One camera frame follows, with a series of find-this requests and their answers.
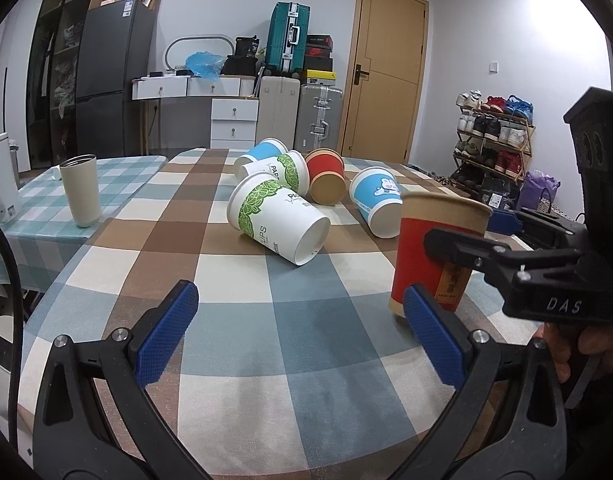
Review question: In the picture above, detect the silver suitcase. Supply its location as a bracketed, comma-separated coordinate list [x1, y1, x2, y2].
[294, 84, 344, 153]

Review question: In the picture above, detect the dark glass cabinet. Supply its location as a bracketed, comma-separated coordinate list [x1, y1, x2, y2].
[26, 0, 107, 171]

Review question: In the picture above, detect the white drawer dresser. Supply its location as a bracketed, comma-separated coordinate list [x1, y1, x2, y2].
[131, 75, 260, 151]

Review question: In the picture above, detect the red and brown paper cup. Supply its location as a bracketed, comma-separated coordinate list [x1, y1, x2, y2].
[389, 191, 493, 319]

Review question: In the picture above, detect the oval mirror frame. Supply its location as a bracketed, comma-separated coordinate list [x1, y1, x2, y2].
[165, 36, 233, 74]

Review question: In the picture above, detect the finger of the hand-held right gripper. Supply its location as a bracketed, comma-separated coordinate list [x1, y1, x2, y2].
[488, 207, 588, 252]
[423, 227, 585, 283]

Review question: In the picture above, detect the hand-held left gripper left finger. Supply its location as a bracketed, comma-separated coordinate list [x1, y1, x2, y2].
[32, 280, 200, 480]

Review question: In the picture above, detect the green checked tablecloth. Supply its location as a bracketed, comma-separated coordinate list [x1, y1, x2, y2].
[0, 155, 168, 306]

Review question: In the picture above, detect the black and red shoe box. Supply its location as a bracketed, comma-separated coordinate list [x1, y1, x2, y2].
[304, 35, 334, 72]

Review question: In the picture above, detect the purple bag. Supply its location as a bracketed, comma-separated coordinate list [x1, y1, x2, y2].
[518, 170, 561, 215]

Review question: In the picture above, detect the plain blue paper cup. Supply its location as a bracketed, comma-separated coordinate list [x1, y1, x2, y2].
[241, 138, 290, 166]

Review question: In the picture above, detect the wooden door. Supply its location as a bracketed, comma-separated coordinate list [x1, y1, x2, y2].
[339, 0, 430, 165]

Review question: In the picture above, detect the brown blue checked tablecloth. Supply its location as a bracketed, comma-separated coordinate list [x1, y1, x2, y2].
[16, 147, 537, 480]

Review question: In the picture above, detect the beige suitcase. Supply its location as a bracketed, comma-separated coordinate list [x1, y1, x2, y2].
[255, 76, 301, 149]

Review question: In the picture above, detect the row of shoes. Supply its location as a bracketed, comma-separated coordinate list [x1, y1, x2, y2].
[455, 90, 535, 186]

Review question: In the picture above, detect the person's right hand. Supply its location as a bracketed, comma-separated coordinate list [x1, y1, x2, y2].
[533, 321, 613, 382]

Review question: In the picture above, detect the shoe rack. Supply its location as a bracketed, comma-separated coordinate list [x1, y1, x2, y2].
[454, 105, 536, 196]

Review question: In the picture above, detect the blue bear print paper cup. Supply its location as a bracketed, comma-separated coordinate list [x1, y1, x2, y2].
[349, 166, 405, 239]

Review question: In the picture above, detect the beige steel tumbler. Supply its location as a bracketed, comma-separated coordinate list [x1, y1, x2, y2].
[59, 154, 103, 228]

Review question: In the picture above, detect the dark grey fridge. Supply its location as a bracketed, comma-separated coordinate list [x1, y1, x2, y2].
[75, 0, 157, 158]

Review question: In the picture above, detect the large green leaf paper cup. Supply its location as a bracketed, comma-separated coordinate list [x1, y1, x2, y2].
[226, 171, 331, 267]

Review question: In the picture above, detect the black bag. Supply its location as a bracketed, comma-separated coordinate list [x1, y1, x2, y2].
[221, 36, 262, 76]

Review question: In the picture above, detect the teal suitcase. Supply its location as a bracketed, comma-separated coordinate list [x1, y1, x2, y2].
[265, 2, 311, 77]

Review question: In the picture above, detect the black cable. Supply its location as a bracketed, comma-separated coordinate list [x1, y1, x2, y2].
[0, 210, 28, 443]

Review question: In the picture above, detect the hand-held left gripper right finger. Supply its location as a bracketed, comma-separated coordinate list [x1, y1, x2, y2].
[387, 284, 570, 480]

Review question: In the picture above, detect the blue plastic bag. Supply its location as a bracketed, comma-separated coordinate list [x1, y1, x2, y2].
[185, 51, 226, 80]

